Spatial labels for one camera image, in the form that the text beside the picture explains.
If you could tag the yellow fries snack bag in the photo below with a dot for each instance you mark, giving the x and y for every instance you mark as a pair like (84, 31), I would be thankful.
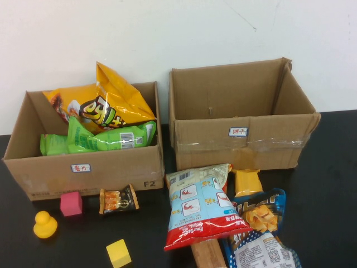
(117, 97)

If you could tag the green snack bag with barcode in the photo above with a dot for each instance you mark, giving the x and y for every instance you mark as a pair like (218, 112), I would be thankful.
(111, 141)

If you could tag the cardboard box marked F2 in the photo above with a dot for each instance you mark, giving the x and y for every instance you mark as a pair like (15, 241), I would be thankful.
(111, 170)

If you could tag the wooden board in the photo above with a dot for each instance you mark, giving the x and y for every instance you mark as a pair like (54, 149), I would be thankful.
(207, 255)

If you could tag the blue potato chips bag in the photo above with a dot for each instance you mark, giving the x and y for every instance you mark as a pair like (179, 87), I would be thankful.
(259, 217)

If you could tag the small brown and orange snack packet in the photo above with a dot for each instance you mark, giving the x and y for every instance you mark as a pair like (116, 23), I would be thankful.
(120, 199)

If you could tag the yellow foam cube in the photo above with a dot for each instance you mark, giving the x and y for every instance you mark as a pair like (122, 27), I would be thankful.
(118, 252)

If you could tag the pink foam cube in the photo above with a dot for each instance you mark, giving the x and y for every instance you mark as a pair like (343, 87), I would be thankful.
(71, 203)

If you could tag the yellow wafer packet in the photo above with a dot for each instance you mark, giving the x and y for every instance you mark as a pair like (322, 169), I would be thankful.
(246, 182)

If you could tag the taped cardboard box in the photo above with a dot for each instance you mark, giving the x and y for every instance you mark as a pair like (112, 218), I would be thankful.
(212, 150)

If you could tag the red and blue shrimp snack bag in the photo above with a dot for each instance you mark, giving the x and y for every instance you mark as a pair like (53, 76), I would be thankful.
(200, 209)

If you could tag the small green snack bag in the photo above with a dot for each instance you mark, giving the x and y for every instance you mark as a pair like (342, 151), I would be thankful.
(53, 145)

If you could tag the yellow rubber duck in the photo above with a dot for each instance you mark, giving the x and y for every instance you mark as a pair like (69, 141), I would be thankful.
(45, 226)

